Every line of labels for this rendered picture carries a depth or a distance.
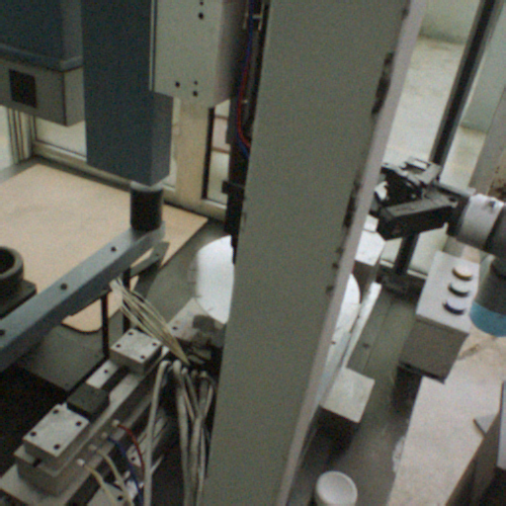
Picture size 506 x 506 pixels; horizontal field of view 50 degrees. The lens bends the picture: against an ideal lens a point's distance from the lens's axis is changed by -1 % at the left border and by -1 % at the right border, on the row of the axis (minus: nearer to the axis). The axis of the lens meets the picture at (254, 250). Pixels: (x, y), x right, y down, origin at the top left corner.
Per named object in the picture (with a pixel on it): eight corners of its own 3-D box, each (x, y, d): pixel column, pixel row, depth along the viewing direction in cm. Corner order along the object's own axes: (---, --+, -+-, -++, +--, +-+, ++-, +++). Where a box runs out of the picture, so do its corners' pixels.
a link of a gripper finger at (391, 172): (360, 176, 86) (410, 200, 83) (355, 181, 85) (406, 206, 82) (368, 151, 83) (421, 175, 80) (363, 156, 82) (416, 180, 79)
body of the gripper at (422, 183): (395, 192, 91) (466, 219, 86) (374, 216, 85) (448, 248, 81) (406, 152, 86) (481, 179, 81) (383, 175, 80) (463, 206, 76)
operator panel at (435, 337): (418, 297, 141) (437, 250, 133) (461, 312, 138) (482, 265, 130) (395, 366, 119) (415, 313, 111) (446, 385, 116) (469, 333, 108)
